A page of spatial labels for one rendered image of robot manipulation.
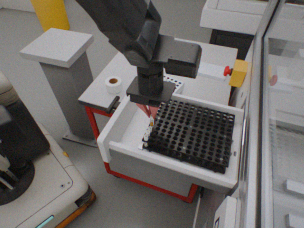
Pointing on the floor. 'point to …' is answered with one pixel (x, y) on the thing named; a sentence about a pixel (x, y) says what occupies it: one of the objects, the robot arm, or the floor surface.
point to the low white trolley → (221, 86)
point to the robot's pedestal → (66, 76)
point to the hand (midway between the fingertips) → (152, 114)
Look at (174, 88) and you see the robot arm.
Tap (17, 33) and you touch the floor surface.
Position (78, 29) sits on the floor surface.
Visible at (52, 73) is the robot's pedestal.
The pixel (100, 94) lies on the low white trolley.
